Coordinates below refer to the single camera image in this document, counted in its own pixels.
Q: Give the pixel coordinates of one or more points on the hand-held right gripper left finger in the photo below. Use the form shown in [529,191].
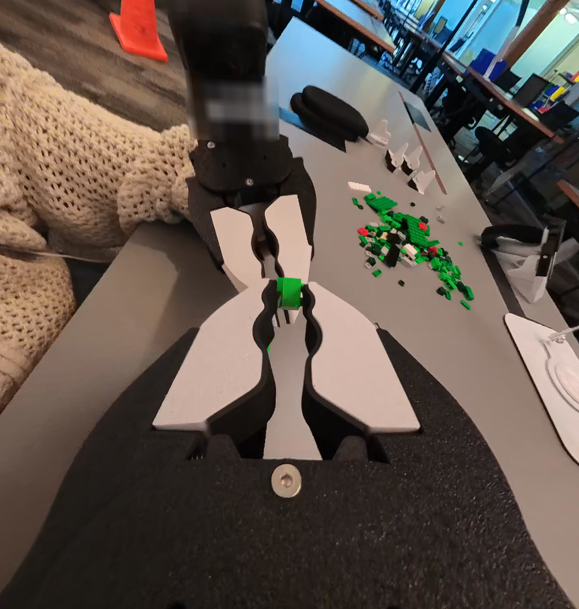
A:
[222,371]

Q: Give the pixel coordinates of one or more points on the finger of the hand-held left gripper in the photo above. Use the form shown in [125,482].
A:
[291,228]
[232,247]

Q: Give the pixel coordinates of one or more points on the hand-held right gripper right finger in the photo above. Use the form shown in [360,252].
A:
[356,376]

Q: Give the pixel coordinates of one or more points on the green lego plate assembly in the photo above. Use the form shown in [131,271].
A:
[289,290]

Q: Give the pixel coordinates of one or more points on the person's left forearm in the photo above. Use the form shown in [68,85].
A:
[80,157]

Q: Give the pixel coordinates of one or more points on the white lego plate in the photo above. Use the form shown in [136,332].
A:
[359,186]

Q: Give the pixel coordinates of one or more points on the pile of lego pieces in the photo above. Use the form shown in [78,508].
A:
[408,238]

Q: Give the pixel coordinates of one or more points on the black oval pads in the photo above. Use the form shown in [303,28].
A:
[327,112]

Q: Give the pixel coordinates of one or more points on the white printed part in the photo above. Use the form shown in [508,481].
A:
[379,133]
[396,159]
[413,161]
[422,183]

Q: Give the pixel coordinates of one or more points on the orange traffic cone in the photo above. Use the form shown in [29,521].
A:
[139,28]

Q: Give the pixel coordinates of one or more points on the wooden top desk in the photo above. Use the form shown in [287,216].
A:
[360,24]
[508,95]

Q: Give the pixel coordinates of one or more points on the white book stand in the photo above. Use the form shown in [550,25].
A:
[546,380]

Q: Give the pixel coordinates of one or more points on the white and black device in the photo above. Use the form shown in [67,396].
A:
[532,276]

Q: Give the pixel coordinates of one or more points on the black office chair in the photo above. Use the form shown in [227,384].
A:
[494,142]

